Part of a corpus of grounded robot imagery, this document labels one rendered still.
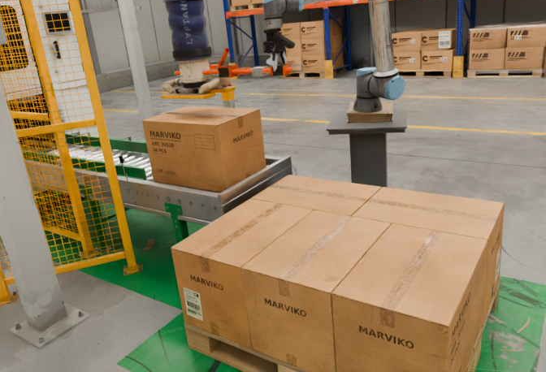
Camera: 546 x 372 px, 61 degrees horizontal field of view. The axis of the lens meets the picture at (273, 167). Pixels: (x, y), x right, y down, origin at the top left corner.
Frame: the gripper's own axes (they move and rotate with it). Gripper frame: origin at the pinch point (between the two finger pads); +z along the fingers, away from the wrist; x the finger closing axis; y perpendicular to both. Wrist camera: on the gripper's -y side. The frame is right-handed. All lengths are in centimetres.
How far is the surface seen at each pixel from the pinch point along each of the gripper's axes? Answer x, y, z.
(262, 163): -14, 29, 60
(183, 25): 11, 55, -26
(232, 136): 10.7, 28.8, 35.5
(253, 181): 8, 20, 63
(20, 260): 110, 91, 77
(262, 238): 57, -21, 67
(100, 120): 45, 97, 22
